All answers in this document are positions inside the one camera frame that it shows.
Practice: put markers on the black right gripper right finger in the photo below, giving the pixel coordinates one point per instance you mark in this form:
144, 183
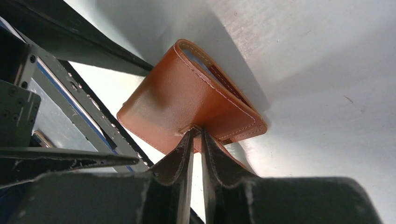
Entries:
234, 195

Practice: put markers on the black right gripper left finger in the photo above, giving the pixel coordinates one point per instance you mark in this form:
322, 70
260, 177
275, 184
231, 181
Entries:
160, 195

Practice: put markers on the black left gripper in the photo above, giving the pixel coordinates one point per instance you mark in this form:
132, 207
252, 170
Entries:
57, 28

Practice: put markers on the brown leather card holder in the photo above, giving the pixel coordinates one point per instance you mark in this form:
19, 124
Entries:
187, 91

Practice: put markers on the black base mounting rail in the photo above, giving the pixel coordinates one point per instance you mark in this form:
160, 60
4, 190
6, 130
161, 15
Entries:
71, 116

